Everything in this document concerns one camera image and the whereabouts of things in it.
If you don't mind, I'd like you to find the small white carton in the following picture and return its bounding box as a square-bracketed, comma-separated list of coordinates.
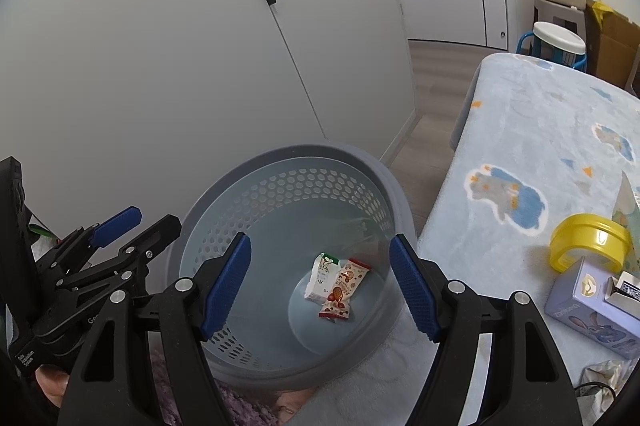
[304, 252, 341, 305]

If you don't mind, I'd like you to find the red white snack wrapper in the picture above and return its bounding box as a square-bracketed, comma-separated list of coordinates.
[318, 257, 372, 322]

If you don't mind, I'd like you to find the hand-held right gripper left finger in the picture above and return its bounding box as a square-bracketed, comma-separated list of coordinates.
[57, 232, 252, 426]

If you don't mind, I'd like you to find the grey perforated plastic basket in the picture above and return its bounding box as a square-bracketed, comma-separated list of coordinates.
[164, 145, 416, 393]

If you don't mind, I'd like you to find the grey plastic stool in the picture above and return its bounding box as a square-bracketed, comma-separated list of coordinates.
[532, 0, 588, 57]

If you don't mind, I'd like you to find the blue metal stool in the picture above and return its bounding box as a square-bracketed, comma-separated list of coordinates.
[515, 31, 588, 74]

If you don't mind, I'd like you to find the purple cardboard box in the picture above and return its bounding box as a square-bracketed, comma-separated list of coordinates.
[544, 256, 640, 359]

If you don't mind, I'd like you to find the brown cardboard box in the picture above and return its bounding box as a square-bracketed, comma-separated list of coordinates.
[585, 0, 640, 89]

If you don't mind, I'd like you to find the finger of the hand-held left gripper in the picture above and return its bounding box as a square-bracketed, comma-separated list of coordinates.
[35, 206, 143, 279]
[55, 215, 182, 307]

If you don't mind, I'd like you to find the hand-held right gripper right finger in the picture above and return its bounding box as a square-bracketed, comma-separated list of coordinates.
[389, 233, 583, 426]

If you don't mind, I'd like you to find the teal patterned packet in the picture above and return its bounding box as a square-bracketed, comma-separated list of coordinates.
[611, 171, 640, 277]

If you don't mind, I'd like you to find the black cable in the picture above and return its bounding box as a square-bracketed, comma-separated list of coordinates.
[574, 383, 618, 407]

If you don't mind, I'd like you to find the purple fuzzy cloth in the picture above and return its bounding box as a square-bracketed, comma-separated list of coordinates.
[147, 346, 281, 426]

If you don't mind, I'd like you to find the yellow plastic ring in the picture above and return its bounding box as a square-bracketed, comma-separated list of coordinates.
[548, 213, 633, 274]

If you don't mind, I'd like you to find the light blue printed blanket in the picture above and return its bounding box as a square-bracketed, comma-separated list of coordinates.
[295, 52, 640, 426]

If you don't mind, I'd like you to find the crumpled pale wrapper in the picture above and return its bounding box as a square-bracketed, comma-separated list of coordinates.
[580, 358, 632, 399]

